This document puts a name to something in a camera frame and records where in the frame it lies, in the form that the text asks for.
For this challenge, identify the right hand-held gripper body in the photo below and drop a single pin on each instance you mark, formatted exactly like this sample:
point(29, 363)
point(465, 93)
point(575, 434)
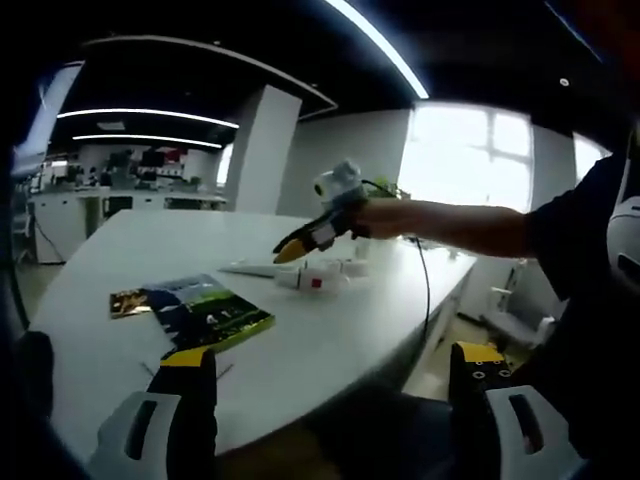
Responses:
point(337, 185)

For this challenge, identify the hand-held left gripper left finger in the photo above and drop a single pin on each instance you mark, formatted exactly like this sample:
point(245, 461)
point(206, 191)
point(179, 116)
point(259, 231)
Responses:
point(192, 425)

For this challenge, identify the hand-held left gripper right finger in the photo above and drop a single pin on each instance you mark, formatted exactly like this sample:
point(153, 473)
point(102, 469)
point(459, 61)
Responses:
point(477, 425)

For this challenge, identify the plain white skincare bottle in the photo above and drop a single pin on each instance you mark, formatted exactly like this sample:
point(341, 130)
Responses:
point(350, 270)

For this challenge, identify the green black skincare sachet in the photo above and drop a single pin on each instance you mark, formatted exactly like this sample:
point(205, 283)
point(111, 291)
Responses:
point(215, 315)

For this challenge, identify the gold skincare sachet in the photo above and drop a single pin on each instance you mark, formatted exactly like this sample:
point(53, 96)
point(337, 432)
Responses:
point(130, 302)

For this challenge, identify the person's right hand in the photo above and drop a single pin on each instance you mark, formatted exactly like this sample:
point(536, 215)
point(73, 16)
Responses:
point(385, 220)

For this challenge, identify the white plastic chair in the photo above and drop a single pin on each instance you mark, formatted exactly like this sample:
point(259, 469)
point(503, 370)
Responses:
point(520, 320)

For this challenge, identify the large window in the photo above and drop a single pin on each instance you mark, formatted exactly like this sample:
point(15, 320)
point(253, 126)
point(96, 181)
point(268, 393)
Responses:
point(590, 160)
point(460, 155)

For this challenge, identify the long ceiling light strip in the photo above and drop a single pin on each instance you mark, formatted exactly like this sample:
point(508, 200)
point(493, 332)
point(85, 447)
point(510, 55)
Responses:
point(380, 45)

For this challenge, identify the black office chair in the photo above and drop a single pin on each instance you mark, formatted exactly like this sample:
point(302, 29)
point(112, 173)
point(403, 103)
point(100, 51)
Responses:
point(35, 380)

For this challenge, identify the white chest-worn device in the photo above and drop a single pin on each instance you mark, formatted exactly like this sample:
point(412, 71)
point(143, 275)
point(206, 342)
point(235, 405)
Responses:
point(625, 235)

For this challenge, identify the white counter cabinets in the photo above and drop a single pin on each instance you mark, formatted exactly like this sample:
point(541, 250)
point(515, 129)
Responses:
point(55, 225)

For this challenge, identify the round ceiling sensor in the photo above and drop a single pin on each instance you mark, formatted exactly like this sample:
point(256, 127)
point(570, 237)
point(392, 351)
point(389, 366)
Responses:
point(565, 81)

